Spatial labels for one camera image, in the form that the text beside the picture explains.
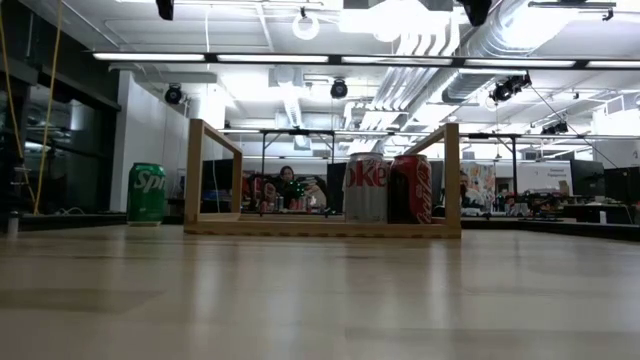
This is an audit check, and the red Coca-Cola can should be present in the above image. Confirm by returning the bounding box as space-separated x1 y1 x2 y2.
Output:
388 153 433 225

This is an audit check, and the person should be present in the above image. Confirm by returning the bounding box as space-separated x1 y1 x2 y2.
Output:
458 169 484 210
276 165 302 201

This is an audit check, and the green Sprite can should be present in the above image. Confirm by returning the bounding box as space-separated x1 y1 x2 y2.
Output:
126 162 167 227

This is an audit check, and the silver ventilation duct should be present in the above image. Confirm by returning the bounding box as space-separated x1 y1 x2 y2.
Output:
442 0 571 104

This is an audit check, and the black ceiling spotlight cluster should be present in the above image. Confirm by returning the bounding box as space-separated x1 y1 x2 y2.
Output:
488 72 533 105

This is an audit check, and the white sign board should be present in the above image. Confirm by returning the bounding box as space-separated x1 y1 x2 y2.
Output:
516 162 572 195

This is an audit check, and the yellow power cable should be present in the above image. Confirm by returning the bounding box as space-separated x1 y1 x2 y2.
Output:
0 0 66 216

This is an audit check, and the colourful poster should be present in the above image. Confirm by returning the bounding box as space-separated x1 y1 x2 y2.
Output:
469 162 497 211

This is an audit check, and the silver Diet Coke can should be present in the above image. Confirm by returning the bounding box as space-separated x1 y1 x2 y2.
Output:
343 152 390 225

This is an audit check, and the white ring ceiling lamp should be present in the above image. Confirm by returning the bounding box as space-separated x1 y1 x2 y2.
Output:
291 7 321 42

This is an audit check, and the wooden slatted shelf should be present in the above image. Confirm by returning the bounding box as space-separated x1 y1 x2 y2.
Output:
183 118 462 240

